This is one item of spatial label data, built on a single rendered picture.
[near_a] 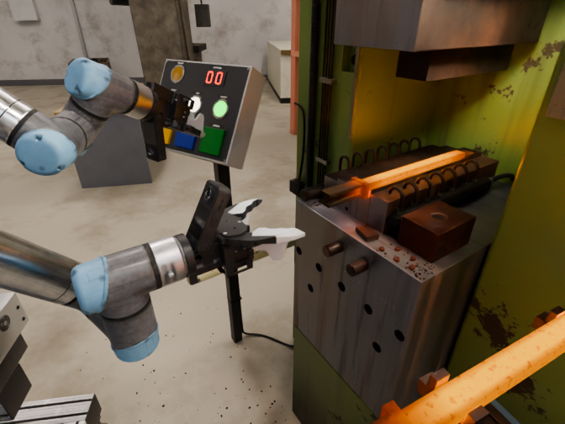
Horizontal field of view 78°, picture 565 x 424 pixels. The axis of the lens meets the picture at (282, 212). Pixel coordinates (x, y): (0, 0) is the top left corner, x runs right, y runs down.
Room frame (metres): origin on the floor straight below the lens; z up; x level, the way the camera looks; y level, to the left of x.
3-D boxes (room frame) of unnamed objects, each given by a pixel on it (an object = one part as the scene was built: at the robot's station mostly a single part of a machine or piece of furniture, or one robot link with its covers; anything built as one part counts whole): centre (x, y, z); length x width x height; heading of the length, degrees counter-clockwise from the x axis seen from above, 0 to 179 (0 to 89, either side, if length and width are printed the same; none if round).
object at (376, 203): (0.82, -0.33, 0.96); 0.42 x 0.20 x 0.09; 123
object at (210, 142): (0.97, 0.20, 1.01); 0.07 x 0.05 x 0.07; 58
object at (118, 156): (3.38, 1.58, 0.33); 1.24 x 0.64 x 0.66; 11
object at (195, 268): (0.49, 0.12, 0.97); 0.12 x 0.08 x 0.09; 123
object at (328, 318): (0.78, -0.37, 0.69); 0.56 x 0.38 x 0.45; 123
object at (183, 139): (1.02, 0.29, 1.01); 0.07 x 0.05 x 0.07; 58
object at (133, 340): (0.42, 0.26, 0.88); 0.11 x 0.08 x 0.11; 52
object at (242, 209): (0.59, 0.07, 0.97); 0.09 x 0.03 x 0.06; 159
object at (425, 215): (0.59, -0.31, 0.95); 0.12 x 0.09 x 0.07; 123
